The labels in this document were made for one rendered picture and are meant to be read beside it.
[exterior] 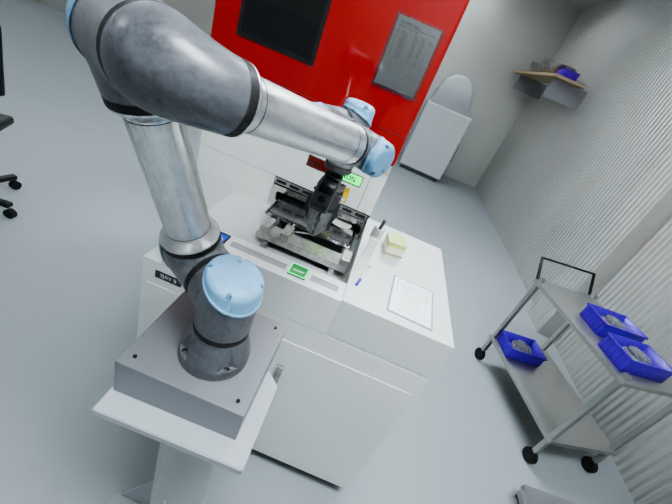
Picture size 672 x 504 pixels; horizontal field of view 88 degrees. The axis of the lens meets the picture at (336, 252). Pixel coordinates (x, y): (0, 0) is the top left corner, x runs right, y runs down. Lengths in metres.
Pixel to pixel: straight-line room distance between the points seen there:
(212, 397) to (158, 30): 0.62
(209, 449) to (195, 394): 0.12
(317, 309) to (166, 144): 0.64
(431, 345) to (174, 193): 0.79
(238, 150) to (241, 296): 1.05
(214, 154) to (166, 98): 1.25
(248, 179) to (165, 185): 1.04
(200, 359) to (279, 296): 0.37
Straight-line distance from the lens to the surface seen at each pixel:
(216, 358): 0.77
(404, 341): 1.08
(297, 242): 1.34
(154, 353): 0.84
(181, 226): 0.69
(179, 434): 0.85
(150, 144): 0.60
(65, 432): 1.82
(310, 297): 1.03
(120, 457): 1.75
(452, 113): 6.46
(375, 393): 1.24
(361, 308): 1.02
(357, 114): 0.84
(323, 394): 1.29
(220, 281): 0.67
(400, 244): 1.30
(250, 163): 1.63
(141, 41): 0.45
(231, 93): 0.45
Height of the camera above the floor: 1.57
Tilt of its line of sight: 30 degrees down
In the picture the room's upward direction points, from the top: 23 degrees clockwise
